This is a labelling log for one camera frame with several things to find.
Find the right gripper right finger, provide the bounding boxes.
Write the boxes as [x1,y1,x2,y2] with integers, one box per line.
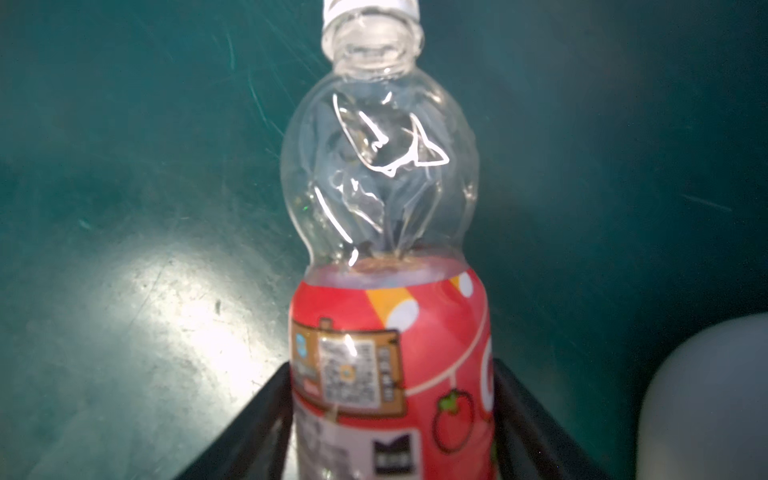
[494,359,609,480]

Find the clear bottle red label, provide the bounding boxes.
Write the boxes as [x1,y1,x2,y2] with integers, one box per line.
[280,1,497,479]

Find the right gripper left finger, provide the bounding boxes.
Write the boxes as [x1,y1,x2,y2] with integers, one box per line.
[176,362,293,480]

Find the white waste bin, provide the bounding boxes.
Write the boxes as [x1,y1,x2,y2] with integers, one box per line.
[636,313,767,479]

